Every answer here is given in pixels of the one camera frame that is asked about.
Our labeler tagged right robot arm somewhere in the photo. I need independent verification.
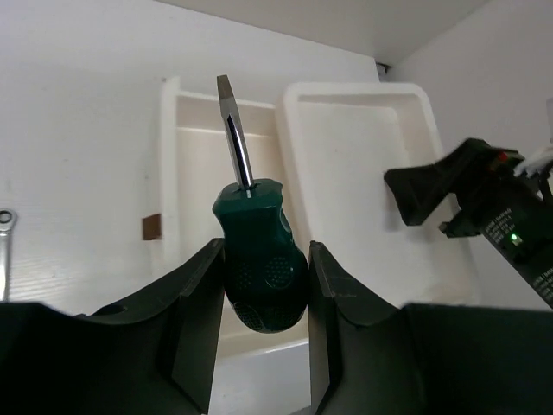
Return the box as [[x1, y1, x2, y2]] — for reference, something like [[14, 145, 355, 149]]
[[384, 137, 552, 304]]

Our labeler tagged green stubby screwdriver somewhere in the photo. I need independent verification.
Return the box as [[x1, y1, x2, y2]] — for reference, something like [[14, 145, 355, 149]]
[[213, 75, 308, 334]]

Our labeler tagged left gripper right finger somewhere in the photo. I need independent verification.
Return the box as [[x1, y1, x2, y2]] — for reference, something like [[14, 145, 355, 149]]
[[308, 242, 552, 414]]

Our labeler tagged white drawer cabinet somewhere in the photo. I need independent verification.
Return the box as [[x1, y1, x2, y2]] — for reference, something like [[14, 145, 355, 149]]
[[276, 82, 480, 306]]

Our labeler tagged small ratchet wrench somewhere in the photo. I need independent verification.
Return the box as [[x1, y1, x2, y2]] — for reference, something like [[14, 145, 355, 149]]
[[0, 207, 17, 302]]

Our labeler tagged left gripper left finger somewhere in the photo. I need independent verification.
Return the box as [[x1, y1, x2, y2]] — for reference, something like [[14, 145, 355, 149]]
[[1, 239, 224, 414]]

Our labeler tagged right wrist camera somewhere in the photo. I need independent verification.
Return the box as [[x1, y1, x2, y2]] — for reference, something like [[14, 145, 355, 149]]
[[513, 145, 553, 177]]

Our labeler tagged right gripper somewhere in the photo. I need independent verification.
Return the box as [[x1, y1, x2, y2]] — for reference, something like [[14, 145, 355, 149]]
[[384, 137, 540, 240]]

